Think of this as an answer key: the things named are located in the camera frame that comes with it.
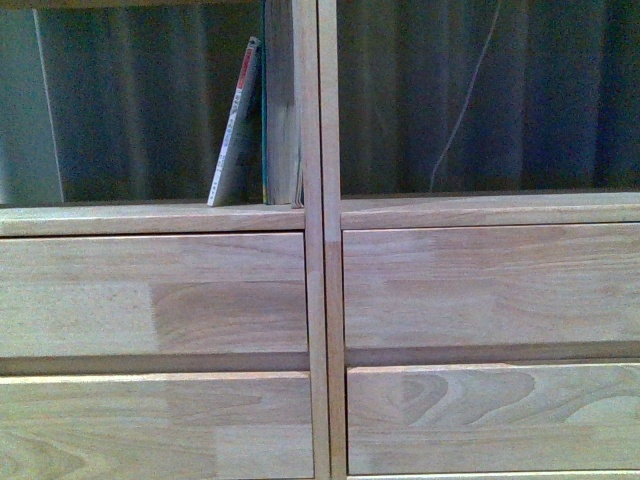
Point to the grey curtain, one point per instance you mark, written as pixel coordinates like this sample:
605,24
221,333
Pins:
125,101

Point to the lower right wooden drawer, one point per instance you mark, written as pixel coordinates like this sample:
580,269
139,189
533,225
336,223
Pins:
493,418

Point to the thin white red book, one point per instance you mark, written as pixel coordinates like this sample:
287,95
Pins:
236,167

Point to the upper left wooden drawer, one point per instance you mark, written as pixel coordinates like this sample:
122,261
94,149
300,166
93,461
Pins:
166,294

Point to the upper right wooden drawer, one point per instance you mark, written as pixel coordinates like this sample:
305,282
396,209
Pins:
489,286

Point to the right wooden shelf unit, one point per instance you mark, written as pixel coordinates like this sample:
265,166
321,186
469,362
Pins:
434,211

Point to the wooden drawer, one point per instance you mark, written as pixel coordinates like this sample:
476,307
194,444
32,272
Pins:
489,286
157,426
493,418
166,294

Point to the wooden shelf unit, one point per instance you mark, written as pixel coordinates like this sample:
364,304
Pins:
195,217
434,211

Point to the left wooden shelf unit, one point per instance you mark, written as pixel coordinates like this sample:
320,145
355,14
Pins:
195,217

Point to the thick green teal book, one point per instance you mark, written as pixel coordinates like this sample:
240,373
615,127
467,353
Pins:
281,162

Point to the lower left wooden drawer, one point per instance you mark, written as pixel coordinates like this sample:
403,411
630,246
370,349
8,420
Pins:
157,426

